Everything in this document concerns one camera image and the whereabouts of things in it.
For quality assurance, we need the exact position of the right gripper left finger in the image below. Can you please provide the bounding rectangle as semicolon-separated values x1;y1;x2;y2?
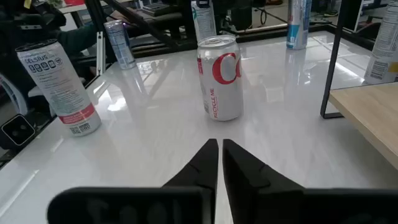
46;138;220;224

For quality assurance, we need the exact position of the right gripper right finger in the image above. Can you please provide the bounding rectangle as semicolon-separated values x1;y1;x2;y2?
221;138;398;224

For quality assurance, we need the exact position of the silver Diet Coke can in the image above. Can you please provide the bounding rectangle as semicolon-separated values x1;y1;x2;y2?
196;34;244;122

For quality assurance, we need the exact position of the blue silver Red Bull can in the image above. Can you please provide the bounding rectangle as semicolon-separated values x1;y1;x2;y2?
103;19;137;70
285;0;313;50

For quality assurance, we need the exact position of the Celsius Tropical Vibe can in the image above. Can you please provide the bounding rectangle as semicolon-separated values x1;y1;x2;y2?
363;0;398;85

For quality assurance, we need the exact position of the silver aluminium bar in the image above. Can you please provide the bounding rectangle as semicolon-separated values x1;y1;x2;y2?
95;30;106;76

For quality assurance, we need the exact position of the person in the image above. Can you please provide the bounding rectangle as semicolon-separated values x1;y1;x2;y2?
0;0;133;68

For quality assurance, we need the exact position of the person's hand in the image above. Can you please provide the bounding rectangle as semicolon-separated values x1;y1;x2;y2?
107;9;133;26

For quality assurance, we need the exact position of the wooden shelf with black frame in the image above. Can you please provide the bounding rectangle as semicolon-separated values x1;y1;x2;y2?
319;0;398;171

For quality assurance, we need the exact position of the black table-level camera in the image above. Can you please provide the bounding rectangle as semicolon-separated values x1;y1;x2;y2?
0;113;37;150

